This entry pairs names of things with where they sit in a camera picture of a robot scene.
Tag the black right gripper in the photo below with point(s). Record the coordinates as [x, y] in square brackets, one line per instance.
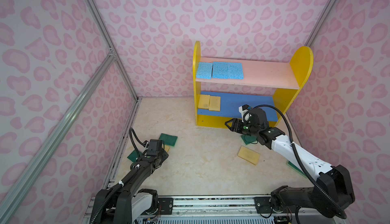
[235, 122]

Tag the yellow sponge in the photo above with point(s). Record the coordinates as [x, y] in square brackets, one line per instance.
[215, 103]

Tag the yellow sponge shelf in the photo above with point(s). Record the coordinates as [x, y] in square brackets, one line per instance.
[204, 102]

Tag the blue sponge floor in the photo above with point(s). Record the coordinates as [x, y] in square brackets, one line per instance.
[220, 70]
[235, 71]

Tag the green scouring pad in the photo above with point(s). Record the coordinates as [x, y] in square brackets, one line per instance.
[296, 169]
[249, 139]
[134, 155]
[168, 140]

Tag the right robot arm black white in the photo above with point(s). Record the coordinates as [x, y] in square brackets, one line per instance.
[332, 190]

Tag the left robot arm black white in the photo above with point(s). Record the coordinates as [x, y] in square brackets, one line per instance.
[122, 204]

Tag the yellow wooden shelf unit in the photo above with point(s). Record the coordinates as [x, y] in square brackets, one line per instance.
[288, 79]

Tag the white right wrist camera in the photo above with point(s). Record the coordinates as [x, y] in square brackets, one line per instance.
[244, 110]

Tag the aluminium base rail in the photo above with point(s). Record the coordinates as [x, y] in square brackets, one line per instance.
[235, 209]

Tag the aluminium frame profile left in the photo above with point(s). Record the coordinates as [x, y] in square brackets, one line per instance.
[52, 52]

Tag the aluminium frame profile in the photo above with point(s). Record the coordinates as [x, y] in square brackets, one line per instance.
[52, 52]
[320, 22]

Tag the aluminium frame profile right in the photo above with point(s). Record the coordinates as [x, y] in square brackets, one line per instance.
[320, 22]

